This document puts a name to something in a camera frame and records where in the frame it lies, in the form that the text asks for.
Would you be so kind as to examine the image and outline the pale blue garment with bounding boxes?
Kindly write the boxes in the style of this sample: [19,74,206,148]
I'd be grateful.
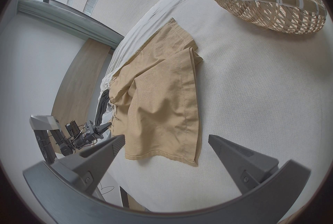
[100,110,116,145]

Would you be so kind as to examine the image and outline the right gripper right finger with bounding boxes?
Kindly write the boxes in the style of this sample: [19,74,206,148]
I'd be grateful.
[209,134,280,197]

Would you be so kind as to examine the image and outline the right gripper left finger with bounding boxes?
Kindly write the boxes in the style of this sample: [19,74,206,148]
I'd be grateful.
[52,134,126,195]

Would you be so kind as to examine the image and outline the round woven basket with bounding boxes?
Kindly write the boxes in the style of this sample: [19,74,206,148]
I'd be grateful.
[204,0,327,35]

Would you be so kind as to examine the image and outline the black cable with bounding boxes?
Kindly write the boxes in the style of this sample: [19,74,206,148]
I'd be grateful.
[98,182,115,195]

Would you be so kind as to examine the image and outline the white garment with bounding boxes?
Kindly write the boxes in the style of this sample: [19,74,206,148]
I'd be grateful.
[100,75,116,100]

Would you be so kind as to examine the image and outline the tan shorts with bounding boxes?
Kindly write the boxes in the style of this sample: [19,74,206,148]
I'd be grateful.
[109,17,204,168]

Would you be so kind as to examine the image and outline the black garment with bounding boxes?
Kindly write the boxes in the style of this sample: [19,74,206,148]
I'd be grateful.
[94,90,111,126]

